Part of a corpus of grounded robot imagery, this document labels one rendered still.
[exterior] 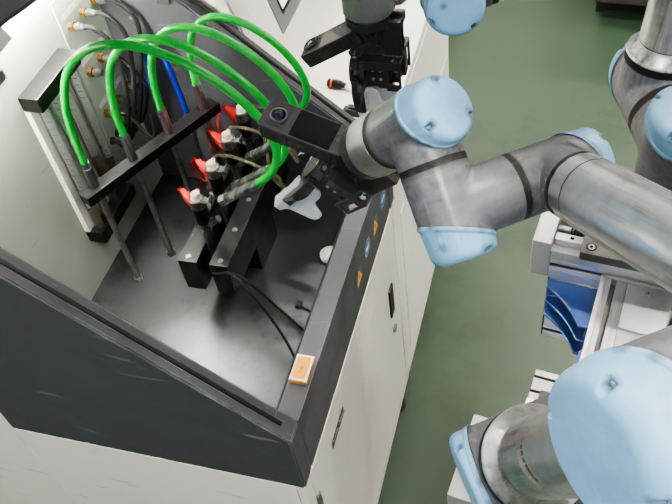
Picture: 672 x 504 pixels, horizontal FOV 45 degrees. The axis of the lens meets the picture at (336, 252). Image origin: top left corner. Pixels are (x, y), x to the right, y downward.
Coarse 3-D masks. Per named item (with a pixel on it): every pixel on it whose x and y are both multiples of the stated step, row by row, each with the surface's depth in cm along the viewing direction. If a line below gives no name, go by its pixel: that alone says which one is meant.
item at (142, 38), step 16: (176, 48) 127; (192, 48) 127; (112, 64) 133; (224, 64) 128; (112, 80) 136; (240, 80) 129; (112, 96) 139; (256, 96) 130; (112, 112) 142; (128, 144) 147; (256, 176) 144
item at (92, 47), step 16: (80, 48) 122; (96, 48) 120; (112, 48) 119; (128, 48) 118; (144, 48) 118; (160, 48) 118; (176, 64) 118; (192, 64) 118; (64, 80) 127; (208, 80) 119; (64, 96) 130; (240, 96) 120; (64, 112) 133; (256, 112) 122; (80, 144) 140; (272, 144) 126; (80, 160) 141; (272, 160) 129; (272, 176) 131
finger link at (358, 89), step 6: (354, 72) 124; (354, 78) 124; (354, 84) 123; (360, 84) 124; (354, 90) 124; (360, 90) 124; (354, 96) 125; (360, 96) 125; (354, 102) 126; (360, 102) 126; (360, 108) 128
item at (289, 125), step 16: (272, 112) 97; (288, 112) 97; (304, 112) 98; (272, 128) 97; (288, 128) 97; (304, 128) 97; (320, 128) 97; (336, 128) 97; (288, 144) 98; (304, 144) 96; (320, 144) 96; (336, 144) 96; (336, 160) 96
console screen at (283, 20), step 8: (272, 0) 167; (280, 0) 170; (288, 0) 173; (296, 0) 177; (272, 8) 167; (280, 8) 170; (288, 8) 173; (296, 8) 177; (280, 16) 170; (288, 16) 173; (280, 24) 170; (288, 24) 173
